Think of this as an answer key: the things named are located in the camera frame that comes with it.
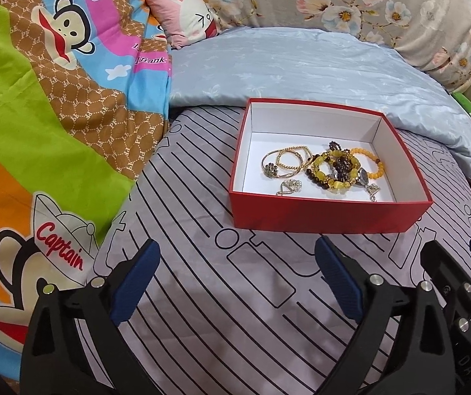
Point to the silver charm with stone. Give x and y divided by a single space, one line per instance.
363 177

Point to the thin gold bangle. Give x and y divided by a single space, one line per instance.
264 159

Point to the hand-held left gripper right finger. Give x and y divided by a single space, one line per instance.
338 275

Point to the grey lined bed sheet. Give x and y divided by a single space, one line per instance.
219 296

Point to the green cloth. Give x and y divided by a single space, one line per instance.
470 109

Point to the pink rabbit pillow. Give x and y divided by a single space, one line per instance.
186 16

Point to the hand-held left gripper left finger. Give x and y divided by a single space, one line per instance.
137 288

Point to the red cardboard box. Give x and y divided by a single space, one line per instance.
322 218

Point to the cartoon monkey printed blanket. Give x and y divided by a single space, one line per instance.
34 131

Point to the silver flower pendant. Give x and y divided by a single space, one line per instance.
295 184

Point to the light blue quilt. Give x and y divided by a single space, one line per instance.
322 66

